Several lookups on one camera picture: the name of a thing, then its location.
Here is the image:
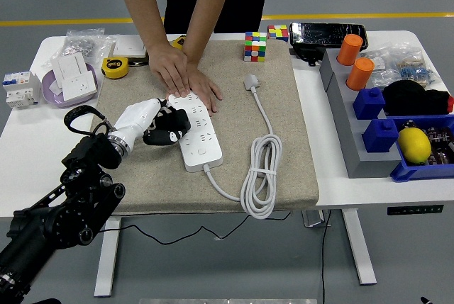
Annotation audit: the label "large colourful puzzle cube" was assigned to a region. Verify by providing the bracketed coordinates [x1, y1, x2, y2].
[243, 30, 267, 63]

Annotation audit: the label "thin black adapter cord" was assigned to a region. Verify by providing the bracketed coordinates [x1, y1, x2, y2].
[101, 210, 295, 247]

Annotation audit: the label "white power strip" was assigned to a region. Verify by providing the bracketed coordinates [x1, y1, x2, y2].
[167, 94, 223, 173]

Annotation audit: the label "white switch plate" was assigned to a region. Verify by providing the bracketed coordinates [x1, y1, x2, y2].
[50, 51, 89, 89]

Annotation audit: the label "blue plastic block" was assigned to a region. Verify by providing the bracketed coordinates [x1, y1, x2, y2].
[361, 118, 401, 154]
[353, 87, 387, 120]

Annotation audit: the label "white wall socket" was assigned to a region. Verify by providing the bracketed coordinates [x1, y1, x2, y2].
[57, 72, 98, 102]

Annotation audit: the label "black plug adapter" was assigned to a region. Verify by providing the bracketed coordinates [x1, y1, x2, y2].
[154, 107, 192, 140]

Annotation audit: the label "black hanging cable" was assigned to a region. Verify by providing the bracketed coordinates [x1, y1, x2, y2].
[320, 210, 333, 304]

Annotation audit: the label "yellow tape measure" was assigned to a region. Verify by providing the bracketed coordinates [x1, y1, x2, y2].
[101, 56, 130, 80]

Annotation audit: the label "white table leg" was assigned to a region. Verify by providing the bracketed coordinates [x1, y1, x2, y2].
[94, 217, 122, 298]
[342, 208, 377, 286]

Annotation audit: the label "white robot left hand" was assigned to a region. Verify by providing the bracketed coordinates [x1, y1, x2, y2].
[112, 97, 185, 147]

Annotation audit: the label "grey stepped peg base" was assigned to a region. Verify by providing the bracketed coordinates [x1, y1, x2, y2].
[320, 47, 404, 180]

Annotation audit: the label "small colourful puzzle cube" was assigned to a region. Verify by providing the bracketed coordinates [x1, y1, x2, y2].
[267, 24, 289, 43]

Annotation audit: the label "clear bag of small parts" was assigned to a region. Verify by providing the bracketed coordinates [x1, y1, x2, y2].
[361, 48, 395, 89]

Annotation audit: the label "blue plastic bin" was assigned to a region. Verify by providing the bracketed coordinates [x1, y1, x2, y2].
[389, 114, 454, 184]

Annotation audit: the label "black table control panel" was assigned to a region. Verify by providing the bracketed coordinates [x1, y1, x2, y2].
[387, 205, 445, 216]

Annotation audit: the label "purple shallow bowl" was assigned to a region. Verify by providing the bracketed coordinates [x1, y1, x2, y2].
[40, 62, 99, 109]

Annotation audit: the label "orange plastic cylinder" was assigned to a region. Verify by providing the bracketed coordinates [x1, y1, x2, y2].
[346, 57, 376, 91]
[336, 33, 365, 66]

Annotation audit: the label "dark packaged parts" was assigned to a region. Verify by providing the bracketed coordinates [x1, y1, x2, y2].
[423, 125, 454, 167]

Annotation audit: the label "white power cord with plug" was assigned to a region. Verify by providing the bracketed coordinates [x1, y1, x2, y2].
[203, 73, 284, 220]

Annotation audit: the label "clear bag of screws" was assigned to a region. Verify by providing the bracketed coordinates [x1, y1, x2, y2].
[65, 28, 118, 60]

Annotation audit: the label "yellow lemon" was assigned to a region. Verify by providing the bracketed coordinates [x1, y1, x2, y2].
[397, 127, 433, 166]

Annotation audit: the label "white circuit breaker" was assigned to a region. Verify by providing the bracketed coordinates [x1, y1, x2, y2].
[1, 71, 42, 110]

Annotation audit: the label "beige fabric mat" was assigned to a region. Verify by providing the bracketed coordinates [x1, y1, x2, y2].
[90, 39, 320, 217]

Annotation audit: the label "person's right hand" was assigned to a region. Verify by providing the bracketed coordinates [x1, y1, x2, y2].
[147, 42, 193, 98]

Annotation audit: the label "person's left hand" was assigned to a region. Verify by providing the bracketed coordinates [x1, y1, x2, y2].
[186, 62, 223, 116]

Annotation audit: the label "black cloth bundle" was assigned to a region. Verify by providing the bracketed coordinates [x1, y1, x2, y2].
[382, 80, 454, 116]

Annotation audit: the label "black glossy wrapped device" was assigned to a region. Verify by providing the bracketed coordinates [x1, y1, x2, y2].
[289, 22, 369, 52]

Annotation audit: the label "clear bag of resistors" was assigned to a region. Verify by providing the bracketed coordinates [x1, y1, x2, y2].
[392, 43, 443, 91]

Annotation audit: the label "black device stand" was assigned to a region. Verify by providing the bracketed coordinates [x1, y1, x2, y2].
[290, 45, 326, 67]

